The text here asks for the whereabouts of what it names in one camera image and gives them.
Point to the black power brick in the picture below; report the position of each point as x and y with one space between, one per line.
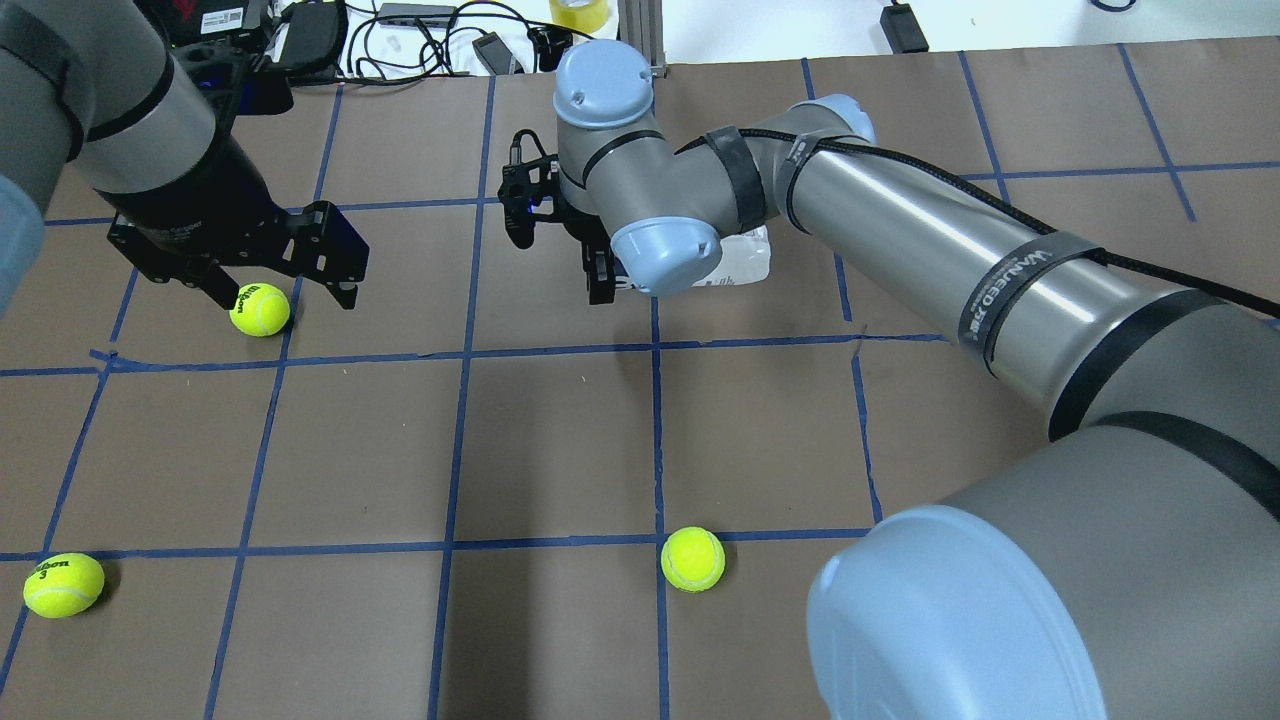
315 32

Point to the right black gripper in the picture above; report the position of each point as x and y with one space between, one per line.
598 272

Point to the aluminium frame post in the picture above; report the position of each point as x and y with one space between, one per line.
640 24

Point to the tennis ball near base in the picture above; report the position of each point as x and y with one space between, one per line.
64 585

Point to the black power adapter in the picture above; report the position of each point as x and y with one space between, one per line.
902 29

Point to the clear tennis ball can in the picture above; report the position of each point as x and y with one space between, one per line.
740 260

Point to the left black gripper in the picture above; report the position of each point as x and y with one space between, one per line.
190 197

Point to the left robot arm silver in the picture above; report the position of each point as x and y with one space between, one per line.
94 86

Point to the tennis ball table centre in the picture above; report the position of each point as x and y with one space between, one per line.
692 559

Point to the tennis ball left front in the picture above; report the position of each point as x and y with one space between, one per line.
260 310

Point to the yellow tape roll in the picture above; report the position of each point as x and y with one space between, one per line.
586 16

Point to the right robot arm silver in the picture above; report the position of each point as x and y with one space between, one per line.
1128 569

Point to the grey usb hub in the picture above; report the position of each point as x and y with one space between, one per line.
415 14

